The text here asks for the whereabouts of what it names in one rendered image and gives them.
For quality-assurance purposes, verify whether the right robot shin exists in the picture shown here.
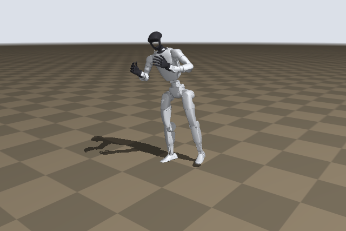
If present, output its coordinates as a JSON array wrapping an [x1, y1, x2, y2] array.
[[164, 126, 175, 156]]

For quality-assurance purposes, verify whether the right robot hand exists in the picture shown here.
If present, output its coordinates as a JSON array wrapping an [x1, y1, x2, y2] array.
[[130, 62, 142, 78]]

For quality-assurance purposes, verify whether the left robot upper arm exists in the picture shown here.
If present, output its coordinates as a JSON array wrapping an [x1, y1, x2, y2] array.
[[170, 49, 194, 72]]

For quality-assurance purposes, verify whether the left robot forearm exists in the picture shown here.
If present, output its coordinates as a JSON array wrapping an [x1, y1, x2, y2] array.
[[169, 63, 193, 73]]

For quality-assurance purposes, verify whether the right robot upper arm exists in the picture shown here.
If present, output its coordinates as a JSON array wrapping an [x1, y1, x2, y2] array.
[[144, 55, 153, 81]]

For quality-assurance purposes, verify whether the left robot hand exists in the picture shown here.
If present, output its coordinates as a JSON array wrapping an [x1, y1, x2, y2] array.
[[153, 55, 171, 71]]

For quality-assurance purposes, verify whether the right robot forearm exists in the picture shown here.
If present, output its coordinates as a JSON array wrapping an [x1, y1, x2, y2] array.
[[139, 72, 147, 81]]

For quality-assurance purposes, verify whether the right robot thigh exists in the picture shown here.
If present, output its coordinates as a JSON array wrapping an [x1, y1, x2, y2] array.
[[161, 91, 176, 131]]

